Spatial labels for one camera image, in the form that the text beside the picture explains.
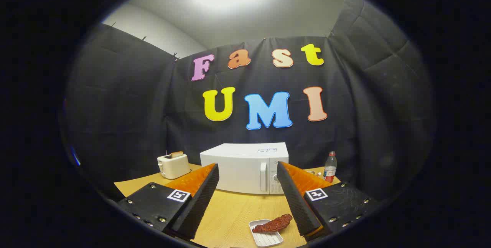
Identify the white toaster oven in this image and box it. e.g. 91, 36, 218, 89
199, 142, 290, 195

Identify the clear plastic water bottle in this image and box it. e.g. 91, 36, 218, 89
323, 151, 338, 183

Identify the cream bread toaster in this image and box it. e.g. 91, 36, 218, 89
157, 153, 191, 180

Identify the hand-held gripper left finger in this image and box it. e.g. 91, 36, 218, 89
116, 163, 220, 240

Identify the brown meat strip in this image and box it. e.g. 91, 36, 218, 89
252, 214, 293, 234

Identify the small white ribbed tray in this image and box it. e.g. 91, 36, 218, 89
249, 219, 284, 248

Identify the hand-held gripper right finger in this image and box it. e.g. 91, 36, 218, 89
276, 161, 379, 241

